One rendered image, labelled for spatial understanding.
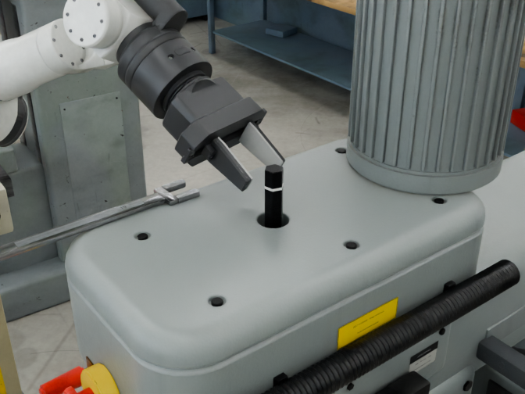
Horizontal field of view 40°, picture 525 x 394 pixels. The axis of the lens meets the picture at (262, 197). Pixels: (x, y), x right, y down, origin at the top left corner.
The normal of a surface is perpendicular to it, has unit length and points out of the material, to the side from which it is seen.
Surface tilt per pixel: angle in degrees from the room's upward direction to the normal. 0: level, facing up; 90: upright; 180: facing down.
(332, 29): 90
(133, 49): 61
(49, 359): 0
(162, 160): 0
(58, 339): 0
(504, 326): 90
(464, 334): 90
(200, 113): 30
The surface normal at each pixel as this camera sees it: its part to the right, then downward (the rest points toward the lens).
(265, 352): 0.61, 0.39
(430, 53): -0.28, 0.47
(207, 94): 0.39, -0.60
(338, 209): 0.00, -0.87
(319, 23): -0.79, 0.30
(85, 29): -0.44, 0.12
